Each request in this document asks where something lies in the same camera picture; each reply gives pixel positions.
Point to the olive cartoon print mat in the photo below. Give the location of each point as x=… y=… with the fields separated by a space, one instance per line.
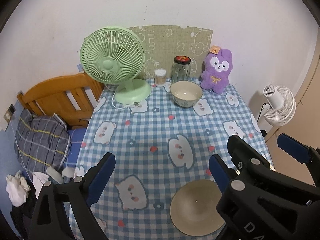
x=162 y=43

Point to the grey plaid pillow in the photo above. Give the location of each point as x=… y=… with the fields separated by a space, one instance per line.
x=41 y=142

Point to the cotton swab container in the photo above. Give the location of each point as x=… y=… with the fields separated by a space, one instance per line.
x=160 y=77

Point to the blue checkered tablecloth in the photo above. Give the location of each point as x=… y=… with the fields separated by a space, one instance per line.
x=159 y=147

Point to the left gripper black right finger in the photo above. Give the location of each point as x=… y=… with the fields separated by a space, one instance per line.
x=259 y=203

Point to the green desk fan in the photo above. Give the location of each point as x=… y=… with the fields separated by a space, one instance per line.
x=115 y=56

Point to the wooden bed headboard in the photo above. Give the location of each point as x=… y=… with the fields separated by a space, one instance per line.
x=64 y=96

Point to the glass jar black lid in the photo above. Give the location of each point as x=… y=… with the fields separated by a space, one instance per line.
x=180 y=69

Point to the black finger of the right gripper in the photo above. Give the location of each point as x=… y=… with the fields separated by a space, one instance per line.
x=302 y=153
x=246 y=159

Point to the white floor fan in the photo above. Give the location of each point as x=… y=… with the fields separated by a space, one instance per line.
x=282 y=105

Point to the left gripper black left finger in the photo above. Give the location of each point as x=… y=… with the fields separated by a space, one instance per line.
x=49 y=220

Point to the white crumpled cloth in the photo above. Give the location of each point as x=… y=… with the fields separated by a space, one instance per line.
x=17 y=189

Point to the cream ceramic bowl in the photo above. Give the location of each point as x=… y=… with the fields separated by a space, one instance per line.
x=193 y=208
x=186 y=94

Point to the purple plush bunny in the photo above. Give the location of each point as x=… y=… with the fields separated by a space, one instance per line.
x=217 y=68

